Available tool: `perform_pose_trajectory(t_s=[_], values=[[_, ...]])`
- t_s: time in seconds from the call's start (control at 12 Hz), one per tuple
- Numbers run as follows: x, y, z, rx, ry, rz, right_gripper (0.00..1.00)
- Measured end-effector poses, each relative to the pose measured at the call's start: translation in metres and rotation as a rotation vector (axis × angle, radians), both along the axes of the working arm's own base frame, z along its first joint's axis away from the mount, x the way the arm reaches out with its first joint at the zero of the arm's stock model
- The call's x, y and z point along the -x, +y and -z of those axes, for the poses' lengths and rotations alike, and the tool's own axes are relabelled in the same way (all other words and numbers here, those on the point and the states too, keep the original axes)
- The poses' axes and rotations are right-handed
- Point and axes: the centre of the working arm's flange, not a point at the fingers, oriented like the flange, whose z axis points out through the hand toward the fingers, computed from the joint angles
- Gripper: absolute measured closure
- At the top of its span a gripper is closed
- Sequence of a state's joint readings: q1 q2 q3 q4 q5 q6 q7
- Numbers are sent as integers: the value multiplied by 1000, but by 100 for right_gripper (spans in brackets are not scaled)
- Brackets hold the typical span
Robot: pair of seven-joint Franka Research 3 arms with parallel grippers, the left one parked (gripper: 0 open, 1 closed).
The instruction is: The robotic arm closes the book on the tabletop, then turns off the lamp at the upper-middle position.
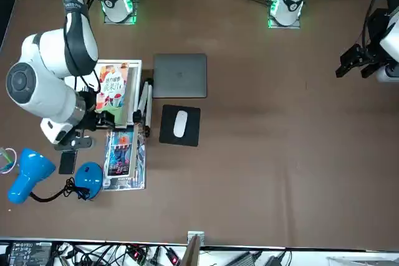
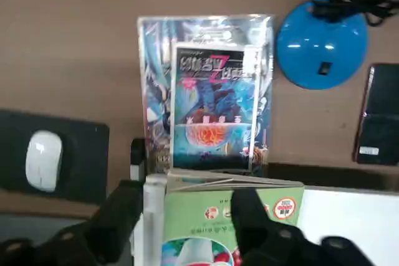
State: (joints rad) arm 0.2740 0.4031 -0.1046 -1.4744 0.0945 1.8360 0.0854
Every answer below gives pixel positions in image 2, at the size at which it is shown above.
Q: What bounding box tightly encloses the white computer mouse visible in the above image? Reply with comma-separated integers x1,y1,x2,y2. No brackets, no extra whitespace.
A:
24,130,64,193

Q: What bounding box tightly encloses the small blue cover book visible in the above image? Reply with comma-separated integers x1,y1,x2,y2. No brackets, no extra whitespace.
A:
170,40,261,172

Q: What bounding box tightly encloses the black folding phone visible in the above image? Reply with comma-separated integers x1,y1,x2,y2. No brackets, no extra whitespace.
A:
355,63,399,166

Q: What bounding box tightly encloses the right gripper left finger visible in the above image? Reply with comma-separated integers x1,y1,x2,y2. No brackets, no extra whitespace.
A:
0,179,146,266

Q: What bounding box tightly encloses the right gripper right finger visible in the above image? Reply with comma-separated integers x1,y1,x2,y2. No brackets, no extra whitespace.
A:
230,188,399,266

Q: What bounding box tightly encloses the blue desk lamp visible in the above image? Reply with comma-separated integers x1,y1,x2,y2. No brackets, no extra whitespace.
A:
276,0,370,90

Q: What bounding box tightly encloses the black mouse pad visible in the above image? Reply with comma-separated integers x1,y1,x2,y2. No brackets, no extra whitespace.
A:
0,108,110,206

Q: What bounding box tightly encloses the large glossy blue magazine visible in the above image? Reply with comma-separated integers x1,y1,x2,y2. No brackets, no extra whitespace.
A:
137,13,277,177

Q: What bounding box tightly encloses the white folding laptop stand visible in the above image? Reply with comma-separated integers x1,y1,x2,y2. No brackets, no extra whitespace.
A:
130,137,399,266

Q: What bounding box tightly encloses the green cover picture book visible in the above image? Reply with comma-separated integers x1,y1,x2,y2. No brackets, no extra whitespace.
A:
160,169,306,266

